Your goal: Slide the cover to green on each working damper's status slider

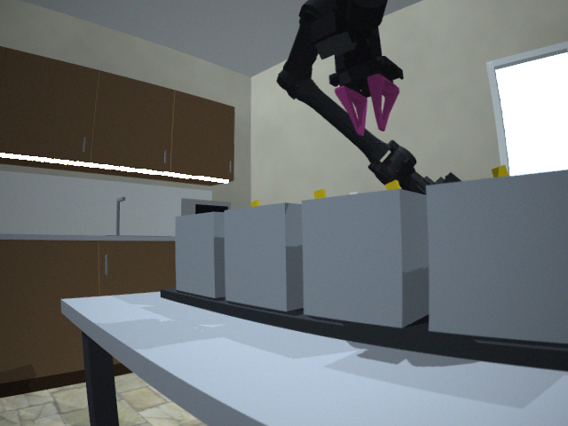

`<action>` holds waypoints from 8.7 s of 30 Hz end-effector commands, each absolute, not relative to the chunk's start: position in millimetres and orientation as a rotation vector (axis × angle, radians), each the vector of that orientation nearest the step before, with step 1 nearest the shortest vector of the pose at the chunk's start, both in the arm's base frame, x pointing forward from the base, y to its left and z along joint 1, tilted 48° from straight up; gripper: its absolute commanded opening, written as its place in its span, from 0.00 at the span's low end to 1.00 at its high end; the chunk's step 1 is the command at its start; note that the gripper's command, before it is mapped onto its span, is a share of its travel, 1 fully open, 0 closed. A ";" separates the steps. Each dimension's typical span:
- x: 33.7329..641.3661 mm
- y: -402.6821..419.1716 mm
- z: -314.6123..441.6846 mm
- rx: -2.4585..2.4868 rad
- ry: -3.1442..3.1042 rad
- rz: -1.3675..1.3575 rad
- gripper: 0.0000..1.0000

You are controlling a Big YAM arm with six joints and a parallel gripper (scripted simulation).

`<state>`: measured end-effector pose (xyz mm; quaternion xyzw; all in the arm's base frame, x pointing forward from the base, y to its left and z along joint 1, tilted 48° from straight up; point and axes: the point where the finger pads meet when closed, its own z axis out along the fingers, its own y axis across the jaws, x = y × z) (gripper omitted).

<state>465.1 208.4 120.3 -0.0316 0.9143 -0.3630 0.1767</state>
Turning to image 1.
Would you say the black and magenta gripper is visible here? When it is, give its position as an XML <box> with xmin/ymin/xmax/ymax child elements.
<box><xmin>329</xmin><ymin>56</ymin><xmax>404</xmax><ymax>136</ymax></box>

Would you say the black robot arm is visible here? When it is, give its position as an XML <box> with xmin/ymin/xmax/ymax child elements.
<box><xmin>277</xmin><ymin>0</ymin><xmax>444</xmax><ymax>194</ymax></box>

